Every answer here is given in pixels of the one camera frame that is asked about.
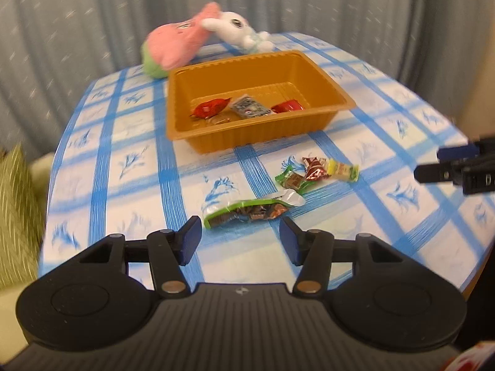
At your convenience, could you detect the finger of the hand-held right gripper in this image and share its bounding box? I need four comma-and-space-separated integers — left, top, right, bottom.
414, 160, 465, 184
437, 144, 480, 162

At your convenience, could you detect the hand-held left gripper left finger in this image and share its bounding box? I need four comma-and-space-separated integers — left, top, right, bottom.
77, 216, 204, 299

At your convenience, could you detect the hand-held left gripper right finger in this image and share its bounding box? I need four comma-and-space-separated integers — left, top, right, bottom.
279, 216, 403, 298

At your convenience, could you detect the long green snack packet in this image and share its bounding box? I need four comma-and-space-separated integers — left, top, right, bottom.
203, 189, 306, 229

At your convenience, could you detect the small green candy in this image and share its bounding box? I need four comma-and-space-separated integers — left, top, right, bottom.
275, 164, 310, 196

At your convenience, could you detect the dark red candy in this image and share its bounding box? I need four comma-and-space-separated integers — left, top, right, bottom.
302, 156, 331, 182

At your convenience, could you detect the yellow candy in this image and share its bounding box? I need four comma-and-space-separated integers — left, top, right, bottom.
327, 159, 360, 182

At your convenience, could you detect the orange plastic tray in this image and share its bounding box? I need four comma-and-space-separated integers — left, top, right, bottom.
166, 50, 356, 155

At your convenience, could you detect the red snack packet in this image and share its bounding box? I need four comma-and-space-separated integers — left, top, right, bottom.
271, 100, 304, 113
189, 98, 233, 120

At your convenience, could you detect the clear packet of dark snacks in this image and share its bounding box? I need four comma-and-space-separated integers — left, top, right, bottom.
230, 95, 271, 118

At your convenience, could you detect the blue checked tablecloth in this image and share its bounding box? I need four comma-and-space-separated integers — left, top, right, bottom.
39, 33, 495, 290

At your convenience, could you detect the green zigzag cushion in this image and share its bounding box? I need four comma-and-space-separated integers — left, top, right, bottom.
0, 143, 43, 290

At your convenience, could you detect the red white printed cloth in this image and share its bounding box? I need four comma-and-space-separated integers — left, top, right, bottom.
445, 342, 495, 371

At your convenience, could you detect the pink plush toy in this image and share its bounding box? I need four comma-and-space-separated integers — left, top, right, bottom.
141, 2, 221, 80

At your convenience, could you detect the white rabbit plush toy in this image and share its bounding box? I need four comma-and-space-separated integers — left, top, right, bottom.
201, 11, 273, 55

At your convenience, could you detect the grey starred curtain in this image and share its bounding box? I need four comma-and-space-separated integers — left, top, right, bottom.
0, 0, 495, 155

